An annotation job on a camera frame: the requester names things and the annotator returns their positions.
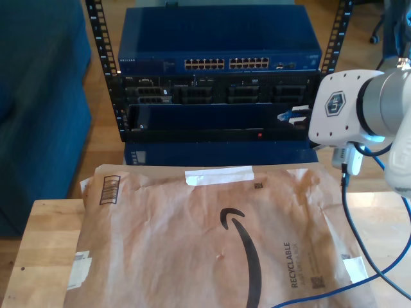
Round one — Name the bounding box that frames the blue network cable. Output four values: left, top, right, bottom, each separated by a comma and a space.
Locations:
271, 108, 411, 308

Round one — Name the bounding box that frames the dark blue equipment case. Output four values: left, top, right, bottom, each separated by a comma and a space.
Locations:
123, 141, 319, 167

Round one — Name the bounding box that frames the black rack server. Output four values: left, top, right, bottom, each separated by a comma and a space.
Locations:
109, 72, 322, 107

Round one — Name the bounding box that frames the dark office chair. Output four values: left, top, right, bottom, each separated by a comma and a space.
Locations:
369, 0, 411, 73

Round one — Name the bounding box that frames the brown paper mailer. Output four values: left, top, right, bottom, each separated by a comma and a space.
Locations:
64, 163, 377, 308

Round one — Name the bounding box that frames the blue sofa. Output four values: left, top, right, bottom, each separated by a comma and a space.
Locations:
0, 0, 94, 240

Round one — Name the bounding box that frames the black camera cable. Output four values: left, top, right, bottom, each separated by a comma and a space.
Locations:
340, 162, 411, 301

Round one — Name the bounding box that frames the blue network switch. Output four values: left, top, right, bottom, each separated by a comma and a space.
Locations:
117, 5, 323, 74

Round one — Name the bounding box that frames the black rack frame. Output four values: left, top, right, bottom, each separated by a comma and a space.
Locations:
83, 0, 354, 144

